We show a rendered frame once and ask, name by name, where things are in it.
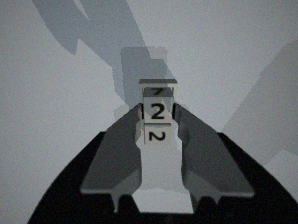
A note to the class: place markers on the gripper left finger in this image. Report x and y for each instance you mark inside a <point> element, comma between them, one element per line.
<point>91,184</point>

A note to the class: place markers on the white cube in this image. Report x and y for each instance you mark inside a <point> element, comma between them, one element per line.
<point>157,133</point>
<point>158,104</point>

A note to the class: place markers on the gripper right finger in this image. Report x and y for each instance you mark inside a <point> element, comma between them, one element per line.
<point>215,166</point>

